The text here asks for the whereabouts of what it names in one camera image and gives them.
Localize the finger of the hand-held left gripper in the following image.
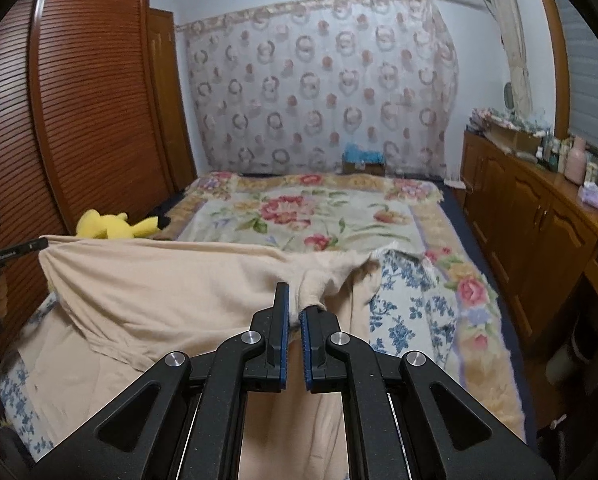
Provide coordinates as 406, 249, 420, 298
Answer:
0, 238, 50, 264

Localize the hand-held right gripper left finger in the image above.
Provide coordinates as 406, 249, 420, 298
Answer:
26, 282, 291, 480

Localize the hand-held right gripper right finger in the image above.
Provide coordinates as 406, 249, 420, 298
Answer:
299, 305, 554, 480

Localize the peach printed t-shirt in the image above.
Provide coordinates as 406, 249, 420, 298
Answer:
0, 234, 380, 480

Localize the yellow plush toy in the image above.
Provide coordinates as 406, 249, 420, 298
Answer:
76, 210, 172, 241

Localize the floral blanket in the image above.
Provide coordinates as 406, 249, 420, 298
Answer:
171, 171, 527, 436

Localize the wooden louvred wardrobe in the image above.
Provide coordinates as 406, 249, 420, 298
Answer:
0, 0, 197, 361

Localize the small cardboard box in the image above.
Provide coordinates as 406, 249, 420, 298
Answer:
341, 159, 386, 177

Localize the box with blue bag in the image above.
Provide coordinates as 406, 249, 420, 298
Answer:
343, 142, 383, 164

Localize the navy bed mattress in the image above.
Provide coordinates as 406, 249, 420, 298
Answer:
154, 175, 542, 453

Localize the wooden sideboard cabinet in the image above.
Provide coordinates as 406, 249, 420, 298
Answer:
461, 130, 598, 396

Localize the stack of folded cloths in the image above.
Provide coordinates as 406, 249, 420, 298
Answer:
469, 107, 504, 134

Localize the open cardboard box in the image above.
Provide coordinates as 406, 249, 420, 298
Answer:
486, 122, 542, 154

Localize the group of small bottles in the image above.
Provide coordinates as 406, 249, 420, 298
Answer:
541, 132, 572, 174

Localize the pink bottle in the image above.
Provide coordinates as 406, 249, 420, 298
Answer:
565, 136, 588, 184

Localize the beige window curtain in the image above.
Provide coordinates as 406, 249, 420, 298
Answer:
471, 0, 534, 113

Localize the grey window blind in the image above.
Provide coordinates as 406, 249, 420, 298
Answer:
549, 0, 598, 153

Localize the circle patterned wall curtain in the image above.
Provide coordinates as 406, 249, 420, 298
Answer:
176, 0, 460, 178

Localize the wooden window frame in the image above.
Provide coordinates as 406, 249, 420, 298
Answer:
529, 0, 572, 137

